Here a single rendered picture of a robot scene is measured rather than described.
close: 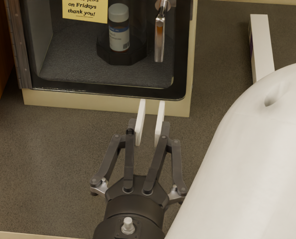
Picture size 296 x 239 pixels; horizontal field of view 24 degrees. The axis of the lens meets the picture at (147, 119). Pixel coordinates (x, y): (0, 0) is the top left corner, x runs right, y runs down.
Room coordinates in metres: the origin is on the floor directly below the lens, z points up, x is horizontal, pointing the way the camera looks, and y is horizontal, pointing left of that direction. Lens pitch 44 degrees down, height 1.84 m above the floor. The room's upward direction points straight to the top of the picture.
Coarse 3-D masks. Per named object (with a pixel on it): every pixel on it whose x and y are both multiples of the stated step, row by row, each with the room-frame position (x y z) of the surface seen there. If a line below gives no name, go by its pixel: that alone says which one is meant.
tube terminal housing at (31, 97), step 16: (192, 16) 0.95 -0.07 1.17; (192, 32) 0.95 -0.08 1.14; (192, 48) 0.95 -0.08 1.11; (192, 64) 0.97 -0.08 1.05; (192, 80) 1.03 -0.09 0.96; (32, 96) 0.98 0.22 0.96; (48, 96) 0.98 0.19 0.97; (64, 96) 0.97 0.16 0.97; (80, 96) 0.97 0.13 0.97; (96, 96) 0.97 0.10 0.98; (112, 96) 0.96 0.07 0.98; (128, 112) 0.96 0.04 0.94; (176, 112) 0.95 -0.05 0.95
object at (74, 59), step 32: (32, 0) 0.97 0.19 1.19; (128, 0) 0.95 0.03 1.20; (32, 32) 0.97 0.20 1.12; (64, 32) 0.96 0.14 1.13; (96, 32) 0.95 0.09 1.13; (128, 32) 0.95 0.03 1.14; (32, 64) 0.97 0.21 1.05; (64, 64) 0.96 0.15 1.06; (96, 64) 0.95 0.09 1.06; (128, 64) 0.95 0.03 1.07; (160, 64) 0.94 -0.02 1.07; (128, 96) 0.95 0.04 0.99; (160, 96) 0.94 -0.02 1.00
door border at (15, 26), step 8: (8, 0) 0.97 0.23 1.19; (16, 0) 0.97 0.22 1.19; (16, 8) 0.97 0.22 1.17; (16, 16) 0.97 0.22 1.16; (8, 24) 0.97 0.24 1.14; (16, 24) 0.97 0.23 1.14; (16, 32) 0.97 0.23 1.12; (16, 40) 0.97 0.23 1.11; (24, 40) 0.97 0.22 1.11; (16, 48) 0.97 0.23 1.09; (24, 48) 0.97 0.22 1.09; (24, 56) 0.97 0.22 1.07; (24, 64) 0.97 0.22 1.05; (16, 72) 0.97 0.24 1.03; (24, 72) 0.97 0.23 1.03; (24, 80) 0.97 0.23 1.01
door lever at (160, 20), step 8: (160, 0) 0.94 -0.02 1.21; (168, 0) 0.94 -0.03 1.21; (160, 8) 0.92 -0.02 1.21; (168, 8) 0.94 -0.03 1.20; (160, 16) 0.90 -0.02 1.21; (160, 24) 0.89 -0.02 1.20; (160, 32) 0.89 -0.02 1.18; (160, 40) 0.89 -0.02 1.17; (160, 48) 0.89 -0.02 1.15; (160, 56) 0.89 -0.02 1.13
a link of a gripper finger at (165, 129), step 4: (164, 124) 0.71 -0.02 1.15; (168, 124) 0.71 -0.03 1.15; (164, 128) 0.70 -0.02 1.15; (168, 128) 0.70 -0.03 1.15; (164, 132) 0.70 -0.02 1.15; (168, 132) 0.70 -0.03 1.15; (168, 136) 0.69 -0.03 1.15; (168, 140) 0.68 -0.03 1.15; (168, 144) 0.67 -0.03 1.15; (168, 148) 0.67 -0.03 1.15; (168, 152) 0.67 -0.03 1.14
